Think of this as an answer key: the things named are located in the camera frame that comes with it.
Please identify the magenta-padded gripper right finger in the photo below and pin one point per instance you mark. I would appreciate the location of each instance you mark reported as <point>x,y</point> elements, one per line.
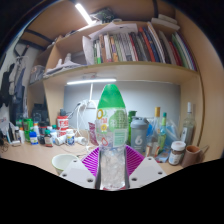
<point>149,170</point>

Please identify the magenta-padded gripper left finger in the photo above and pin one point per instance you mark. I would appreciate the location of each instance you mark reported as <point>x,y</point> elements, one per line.
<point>75,170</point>

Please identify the clear bottle with green top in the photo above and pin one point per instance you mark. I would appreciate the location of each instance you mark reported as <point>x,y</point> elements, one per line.
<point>111,116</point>

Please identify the brown jar with white lid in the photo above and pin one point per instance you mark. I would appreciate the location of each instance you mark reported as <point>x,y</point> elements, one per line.
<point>176,155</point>

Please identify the small white pill bottle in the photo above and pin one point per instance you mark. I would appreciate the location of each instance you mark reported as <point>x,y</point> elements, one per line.
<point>70,138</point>

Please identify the grey shaker bottle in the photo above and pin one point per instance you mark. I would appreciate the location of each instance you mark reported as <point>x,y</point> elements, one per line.
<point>139,136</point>

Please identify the clear bottle with green cap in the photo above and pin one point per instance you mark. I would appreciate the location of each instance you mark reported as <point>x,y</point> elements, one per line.
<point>162,133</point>

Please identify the pink packet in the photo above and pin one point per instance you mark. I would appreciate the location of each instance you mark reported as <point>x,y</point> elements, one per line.
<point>93,135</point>

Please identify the dark bottle with red label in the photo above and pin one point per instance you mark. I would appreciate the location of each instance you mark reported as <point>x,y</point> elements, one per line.
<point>48,139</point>

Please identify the brown mug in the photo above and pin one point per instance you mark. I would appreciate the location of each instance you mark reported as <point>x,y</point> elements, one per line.
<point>190,156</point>

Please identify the red and white canister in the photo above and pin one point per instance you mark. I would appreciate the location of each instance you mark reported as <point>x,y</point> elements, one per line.
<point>62,123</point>

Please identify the white bottle with blue label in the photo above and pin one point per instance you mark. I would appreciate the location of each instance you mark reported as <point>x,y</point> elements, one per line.
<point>33,138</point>

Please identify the tall clear glass bottle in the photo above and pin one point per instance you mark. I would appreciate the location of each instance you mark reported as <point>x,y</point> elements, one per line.
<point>188,128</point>

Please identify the dark green bottle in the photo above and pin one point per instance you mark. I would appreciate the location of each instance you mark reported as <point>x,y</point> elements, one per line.
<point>131,115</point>

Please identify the green container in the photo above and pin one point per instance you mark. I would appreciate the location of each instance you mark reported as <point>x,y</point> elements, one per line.
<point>28,128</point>

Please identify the white power strip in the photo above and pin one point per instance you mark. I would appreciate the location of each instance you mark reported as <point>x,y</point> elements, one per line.
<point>89,104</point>

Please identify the under-shelf light strip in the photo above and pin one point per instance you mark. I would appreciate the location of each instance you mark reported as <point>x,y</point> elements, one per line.
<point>91,81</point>

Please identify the wooden shelf unit with books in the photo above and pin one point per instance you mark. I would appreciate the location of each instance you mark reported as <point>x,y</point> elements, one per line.
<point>133,50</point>

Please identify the ceiling tube light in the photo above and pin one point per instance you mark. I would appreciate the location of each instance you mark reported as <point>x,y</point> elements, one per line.
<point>84,14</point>

